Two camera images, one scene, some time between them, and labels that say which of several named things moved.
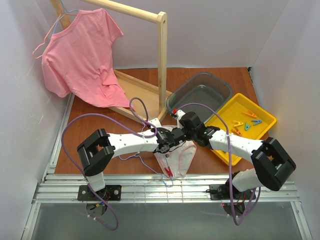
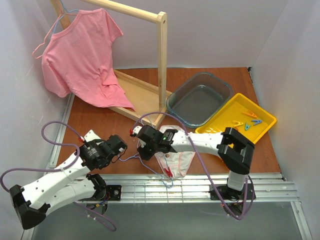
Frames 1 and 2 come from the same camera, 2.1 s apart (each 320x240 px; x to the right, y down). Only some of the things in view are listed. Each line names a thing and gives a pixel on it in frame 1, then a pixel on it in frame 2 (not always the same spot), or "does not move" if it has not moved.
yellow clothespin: (237, 122) does not move
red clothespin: (169, 173) does not move
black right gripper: (180, 120) to (143, 141)
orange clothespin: (250, 113) does not move
